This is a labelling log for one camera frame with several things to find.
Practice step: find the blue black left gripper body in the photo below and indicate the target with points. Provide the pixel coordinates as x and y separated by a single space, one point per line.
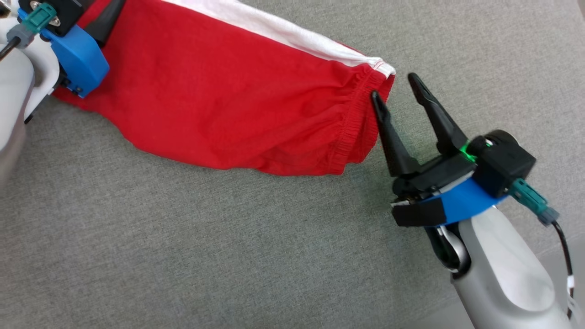
80 59

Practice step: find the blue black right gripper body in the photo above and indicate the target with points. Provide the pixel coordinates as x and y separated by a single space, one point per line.
457 203

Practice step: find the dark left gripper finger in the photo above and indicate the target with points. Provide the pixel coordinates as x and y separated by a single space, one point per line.
107 18

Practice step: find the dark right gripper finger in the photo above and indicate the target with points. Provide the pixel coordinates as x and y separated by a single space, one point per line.
445 132
395 146

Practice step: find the red shorts with white stripe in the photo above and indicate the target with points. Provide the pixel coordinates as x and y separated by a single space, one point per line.
205 91

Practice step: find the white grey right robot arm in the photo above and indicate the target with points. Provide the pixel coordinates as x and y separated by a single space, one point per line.
502 274

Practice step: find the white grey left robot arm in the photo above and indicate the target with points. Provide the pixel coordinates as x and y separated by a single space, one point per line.
13 91

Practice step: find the black round right gripper motor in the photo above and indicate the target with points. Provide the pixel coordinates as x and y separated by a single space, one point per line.
502 135

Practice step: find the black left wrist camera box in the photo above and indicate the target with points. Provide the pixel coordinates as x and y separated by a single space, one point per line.
64 11

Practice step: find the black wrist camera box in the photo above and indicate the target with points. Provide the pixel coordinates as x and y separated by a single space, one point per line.
502 167
64 11

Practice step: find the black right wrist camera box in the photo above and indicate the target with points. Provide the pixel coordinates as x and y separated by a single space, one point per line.
502 167

